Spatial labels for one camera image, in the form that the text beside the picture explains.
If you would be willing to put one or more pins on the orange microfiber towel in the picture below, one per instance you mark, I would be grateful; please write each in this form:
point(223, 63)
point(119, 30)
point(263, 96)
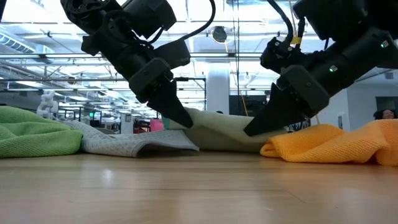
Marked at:
point(326, 143)

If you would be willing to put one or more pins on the white building column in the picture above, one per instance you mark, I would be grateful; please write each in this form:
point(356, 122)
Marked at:
point(217, 90)

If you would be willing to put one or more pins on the red plastic bin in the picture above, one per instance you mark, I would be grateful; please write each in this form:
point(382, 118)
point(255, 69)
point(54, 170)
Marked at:
point(157, 125)

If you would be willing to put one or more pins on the white robot figure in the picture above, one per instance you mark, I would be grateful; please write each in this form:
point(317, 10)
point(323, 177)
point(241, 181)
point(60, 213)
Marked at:
point(48, 105)

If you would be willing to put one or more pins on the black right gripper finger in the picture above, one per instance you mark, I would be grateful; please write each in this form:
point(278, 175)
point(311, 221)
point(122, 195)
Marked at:
point(280, 119)
point(276, 96)

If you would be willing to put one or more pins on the grey microfiber towel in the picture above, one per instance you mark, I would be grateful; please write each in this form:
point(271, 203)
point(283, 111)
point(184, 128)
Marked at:
point(124, 143)

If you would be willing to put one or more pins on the bright green microfiber towel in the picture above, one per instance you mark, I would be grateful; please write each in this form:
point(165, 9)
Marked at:
point(31, 137)

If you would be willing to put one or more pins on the person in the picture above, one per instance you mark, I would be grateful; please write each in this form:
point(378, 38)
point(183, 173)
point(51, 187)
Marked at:
point(387, 114)

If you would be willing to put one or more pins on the black metal frame rig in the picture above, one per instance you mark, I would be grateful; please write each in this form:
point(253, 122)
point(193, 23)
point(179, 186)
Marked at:
point(205, 93)

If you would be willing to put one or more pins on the black monitor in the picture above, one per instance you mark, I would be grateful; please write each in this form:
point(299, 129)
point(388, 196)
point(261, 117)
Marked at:
point(245, 105)

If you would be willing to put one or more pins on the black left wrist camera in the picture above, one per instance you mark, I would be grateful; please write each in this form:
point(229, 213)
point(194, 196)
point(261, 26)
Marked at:
point(174, 53)

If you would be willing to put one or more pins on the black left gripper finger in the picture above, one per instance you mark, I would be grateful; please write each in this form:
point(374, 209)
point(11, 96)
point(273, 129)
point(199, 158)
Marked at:
point(178, 102)
point(164, 105)

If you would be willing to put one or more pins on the pale green microfiber towel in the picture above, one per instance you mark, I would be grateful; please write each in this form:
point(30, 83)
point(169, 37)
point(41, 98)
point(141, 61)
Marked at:
point(217, 130)

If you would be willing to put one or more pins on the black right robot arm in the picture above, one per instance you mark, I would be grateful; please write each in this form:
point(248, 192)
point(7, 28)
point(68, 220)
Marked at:
point(357, 53)

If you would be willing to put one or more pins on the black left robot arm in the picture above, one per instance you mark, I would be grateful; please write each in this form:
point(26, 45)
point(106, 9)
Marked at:
point(149, 15)

